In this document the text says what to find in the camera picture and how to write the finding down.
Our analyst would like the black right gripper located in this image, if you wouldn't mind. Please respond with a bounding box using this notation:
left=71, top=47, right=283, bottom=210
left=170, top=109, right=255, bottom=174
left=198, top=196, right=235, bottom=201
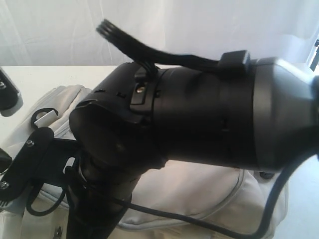
left=0, top=127, right=80, bottom=202

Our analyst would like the beige duffel bag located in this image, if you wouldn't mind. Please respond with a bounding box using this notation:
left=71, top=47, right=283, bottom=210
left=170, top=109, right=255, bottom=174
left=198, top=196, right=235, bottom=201
left=0, top=85, right=276, bottom=239

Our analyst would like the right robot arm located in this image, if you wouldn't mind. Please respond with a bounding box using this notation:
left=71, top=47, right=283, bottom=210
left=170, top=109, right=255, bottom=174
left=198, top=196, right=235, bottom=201
left=0, top=59, right=319, bottom=239

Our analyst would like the dark object at right edge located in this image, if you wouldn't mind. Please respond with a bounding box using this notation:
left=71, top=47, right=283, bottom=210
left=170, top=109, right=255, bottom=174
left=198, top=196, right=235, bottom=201
left=310, top=39, right=319, bottom=72

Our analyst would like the black cable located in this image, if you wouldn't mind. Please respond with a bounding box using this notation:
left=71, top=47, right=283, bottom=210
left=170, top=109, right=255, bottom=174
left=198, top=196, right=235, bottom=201
left=26, top=146, right=319, bottom=234

